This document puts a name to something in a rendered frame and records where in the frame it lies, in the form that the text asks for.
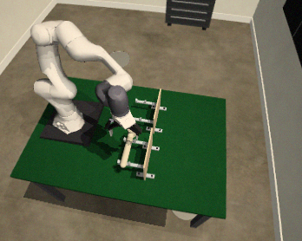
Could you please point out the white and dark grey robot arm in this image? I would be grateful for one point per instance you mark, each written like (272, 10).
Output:
(58, 90)

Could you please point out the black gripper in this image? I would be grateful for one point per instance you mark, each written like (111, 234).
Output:
(135, 128)

